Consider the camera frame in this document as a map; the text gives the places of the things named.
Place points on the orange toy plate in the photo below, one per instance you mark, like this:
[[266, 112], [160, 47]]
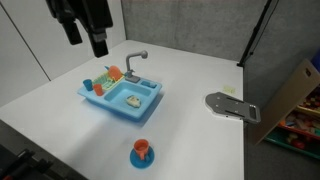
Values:
[[114, 73]]

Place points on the small blue cup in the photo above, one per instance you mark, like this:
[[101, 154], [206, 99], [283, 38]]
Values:
[[88, 84]]

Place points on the blue toy sink basin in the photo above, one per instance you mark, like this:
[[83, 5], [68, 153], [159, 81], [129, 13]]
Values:
[[114, 99]]

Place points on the yellow green dish rack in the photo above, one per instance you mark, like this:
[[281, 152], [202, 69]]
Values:
[[106, 81]]

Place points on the small orange cup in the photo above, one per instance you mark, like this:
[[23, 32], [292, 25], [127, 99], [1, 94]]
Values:
[[98, 89]]

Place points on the black equipment at table edge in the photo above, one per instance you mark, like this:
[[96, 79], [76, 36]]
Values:
[[22, 159]]

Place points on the grey metal mounting plate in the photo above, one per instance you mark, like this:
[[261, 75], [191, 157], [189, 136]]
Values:
[[226, 105]]

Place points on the colourful toy shelf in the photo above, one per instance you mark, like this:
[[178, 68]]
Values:
[[291, 118]]

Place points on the blue saucer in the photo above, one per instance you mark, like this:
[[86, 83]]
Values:
[[142, 164]]

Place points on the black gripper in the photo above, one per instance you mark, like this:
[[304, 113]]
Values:
[[94, 15]]

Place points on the black pole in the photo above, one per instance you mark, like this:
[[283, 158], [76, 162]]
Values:
[[254, 34]]

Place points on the orange mug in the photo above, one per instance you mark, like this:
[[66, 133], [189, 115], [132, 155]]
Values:
[[141, 148]]

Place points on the yellow sticky note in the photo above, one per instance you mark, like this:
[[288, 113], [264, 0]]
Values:
[[229, 89]]

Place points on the grey toy faucet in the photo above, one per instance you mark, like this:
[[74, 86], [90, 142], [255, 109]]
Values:
[[131, 65]]

